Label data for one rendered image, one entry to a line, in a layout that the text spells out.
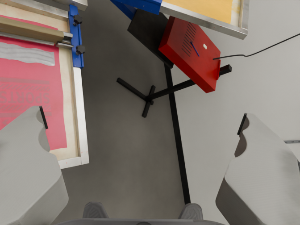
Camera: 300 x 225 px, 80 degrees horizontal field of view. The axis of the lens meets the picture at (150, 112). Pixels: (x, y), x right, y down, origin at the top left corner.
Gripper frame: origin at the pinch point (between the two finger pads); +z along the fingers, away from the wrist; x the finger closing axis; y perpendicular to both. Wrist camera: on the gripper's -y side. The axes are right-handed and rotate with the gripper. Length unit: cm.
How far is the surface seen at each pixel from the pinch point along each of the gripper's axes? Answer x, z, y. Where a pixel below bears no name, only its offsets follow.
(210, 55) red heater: 58, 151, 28
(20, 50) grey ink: -56, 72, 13
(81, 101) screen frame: -31, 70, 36
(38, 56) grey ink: -50, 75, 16
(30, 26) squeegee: -48, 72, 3
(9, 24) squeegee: -54, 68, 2
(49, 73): -46, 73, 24
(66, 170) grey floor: -70, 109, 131
